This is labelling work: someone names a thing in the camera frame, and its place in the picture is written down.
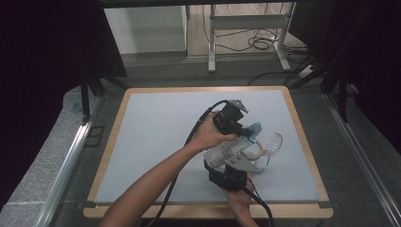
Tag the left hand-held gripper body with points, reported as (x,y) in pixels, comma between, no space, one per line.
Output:
(228,119)

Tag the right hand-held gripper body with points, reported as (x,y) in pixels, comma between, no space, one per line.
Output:
(230,181)

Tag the person's right hand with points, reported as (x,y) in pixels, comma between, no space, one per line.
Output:
(239,201)

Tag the person's left hand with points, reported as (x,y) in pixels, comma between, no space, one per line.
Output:
(208,135)

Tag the wooden table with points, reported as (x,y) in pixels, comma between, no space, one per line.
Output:
(299,212)

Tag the white power strip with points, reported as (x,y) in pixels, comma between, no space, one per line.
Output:
(305,72)

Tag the light grey table mat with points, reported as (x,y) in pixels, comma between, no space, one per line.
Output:
(142,126)

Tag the black mat corner clip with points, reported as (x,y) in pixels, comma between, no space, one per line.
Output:
(325,204)
(86,205)

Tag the black metal stand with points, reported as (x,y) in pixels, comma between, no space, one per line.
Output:
(342,94)

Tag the white cabinet panel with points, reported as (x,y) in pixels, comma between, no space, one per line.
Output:
(145,30)

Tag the black square floor plate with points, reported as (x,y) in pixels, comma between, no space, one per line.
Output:
(94,136)

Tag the black tripod stand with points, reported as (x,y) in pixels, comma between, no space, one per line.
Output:
(84,101)

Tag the black curtain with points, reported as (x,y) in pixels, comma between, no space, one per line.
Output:
(47,63)
(378,63)

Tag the white metal desk frame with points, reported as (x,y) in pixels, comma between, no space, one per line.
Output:
(212,47)

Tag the aluminium floor rail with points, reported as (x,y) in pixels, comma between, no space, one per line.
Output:
(362,157)
(67,170)

